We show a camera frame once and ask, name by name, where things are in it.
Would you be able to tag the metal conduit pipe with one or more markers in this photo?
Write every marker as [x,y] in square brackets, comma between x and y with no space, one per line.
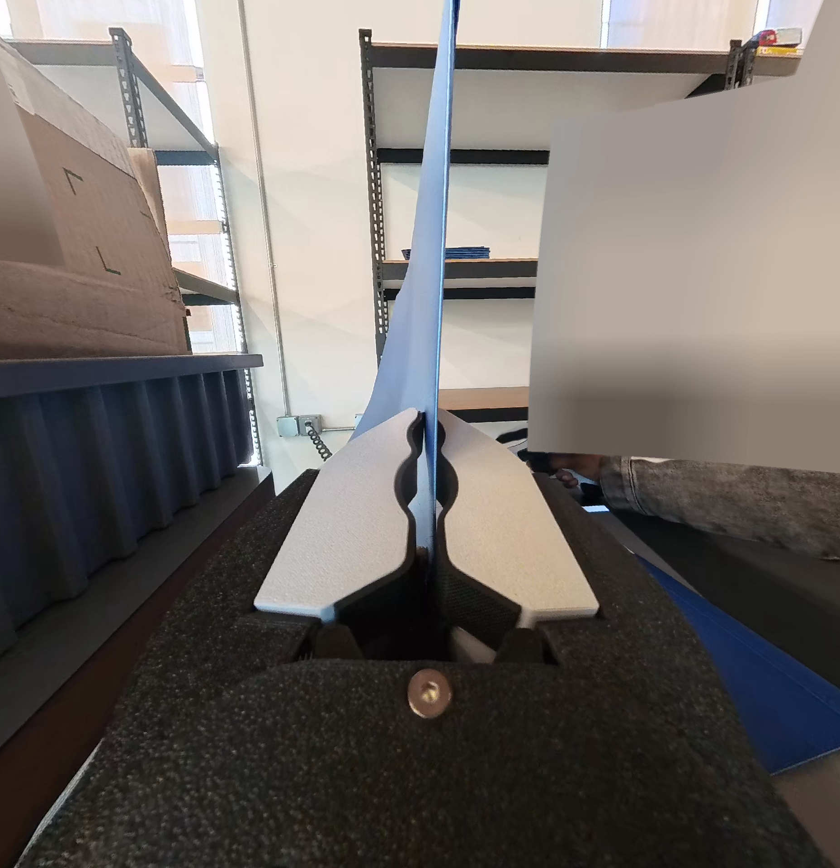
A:
[260,203]

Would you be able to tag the person's right forearm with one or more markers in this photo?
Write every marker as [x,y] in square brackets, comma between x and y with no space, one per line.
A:
[732,505]

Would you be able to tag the person's right hand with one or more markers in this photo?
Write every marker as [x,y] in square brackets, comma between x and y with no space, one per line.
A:
[583,469]

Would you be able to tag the blue paper sheet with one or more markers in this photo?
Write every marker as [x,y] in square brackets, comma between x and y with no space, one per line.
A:
[766,692]

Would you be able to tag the large cardboard box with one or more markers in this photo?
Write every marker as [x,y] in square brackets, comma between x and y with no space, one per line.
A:
[108,203]

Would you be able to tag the grey desk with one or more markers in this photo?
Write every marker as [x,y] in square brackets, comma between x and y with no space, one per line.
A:
[817,814]

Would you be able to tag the blue cloth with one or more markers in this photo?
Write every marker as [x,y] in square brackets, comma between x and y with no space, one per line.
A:
[423,271]

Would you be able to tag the metal outlet box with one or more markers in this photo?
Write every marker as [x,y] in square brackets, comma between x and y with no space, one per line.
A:
[291,426]

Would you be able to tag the yellow red box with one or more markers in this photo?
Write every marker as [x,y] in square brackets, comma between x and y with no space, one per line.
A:
[779,49]

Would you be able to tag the folded blue cloths on shelf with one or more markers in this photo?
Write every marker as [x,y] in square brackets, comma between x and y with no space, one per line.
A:
[467,253]

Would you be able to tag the metal shelf rack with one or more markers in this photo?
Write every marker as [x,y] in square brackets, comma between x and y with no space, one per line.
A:
[130,102]
[374,203]

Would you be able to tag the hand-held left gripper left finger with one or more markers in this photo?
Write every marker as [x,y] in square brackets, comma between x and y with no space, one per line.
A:
[345,529]

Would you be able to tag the corrugated table skirt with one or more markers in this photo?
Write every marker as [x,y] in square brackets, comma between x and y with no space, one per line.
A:
[88,475]

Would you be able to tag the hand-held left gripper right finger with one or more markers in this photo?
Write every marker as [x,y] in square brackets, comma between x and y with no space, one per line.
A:
[515,536]

